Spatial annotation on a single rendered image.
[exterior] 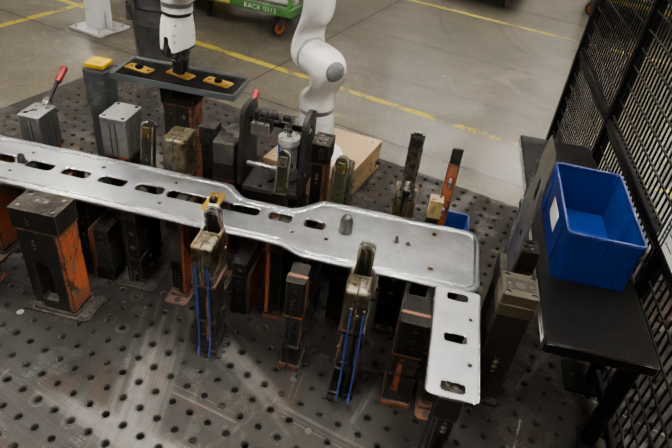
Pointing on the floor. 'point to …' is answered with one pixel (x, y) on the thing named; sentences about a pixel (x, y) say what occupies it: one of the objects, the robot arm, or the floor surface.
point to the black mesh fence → (591, 380)
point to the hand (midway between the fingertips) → (180, 65)
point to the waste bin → (144, 8)
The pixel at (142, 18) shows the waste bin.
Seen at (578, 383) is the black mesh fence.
